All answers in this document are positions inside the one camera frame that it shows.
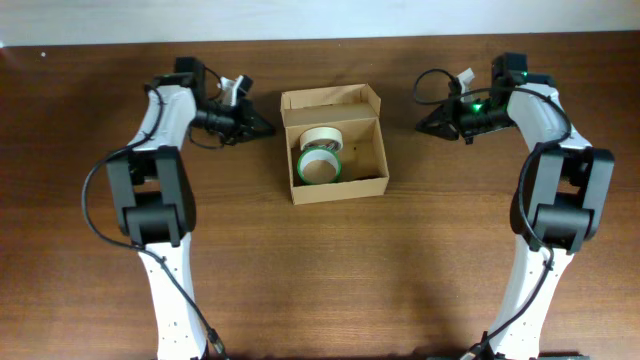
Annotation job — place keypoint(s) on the cardboard box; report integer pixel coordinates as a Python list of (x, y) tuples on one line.
[(355, 111)]

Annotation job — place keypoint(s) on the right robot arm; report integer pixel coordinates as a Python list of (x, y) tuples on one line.
[(559, 199)]

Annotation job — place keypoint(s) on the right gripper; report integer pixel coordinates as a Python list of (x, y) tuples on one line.
[(458, 123)]

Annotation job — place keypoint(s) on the beige masking tape roll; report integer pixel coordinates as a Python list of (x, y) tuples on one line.
[(327, 137)]

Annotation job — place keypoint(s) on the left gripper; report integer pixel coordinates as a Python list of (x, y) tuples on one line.
[(244, 123)]

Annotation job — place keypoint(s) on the green tape roll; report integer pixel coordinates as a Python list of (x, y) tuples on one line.
[(319, 165)]

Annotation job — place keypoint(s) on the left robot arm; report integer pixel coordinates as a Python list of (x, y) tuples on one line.
[(154, 203)]

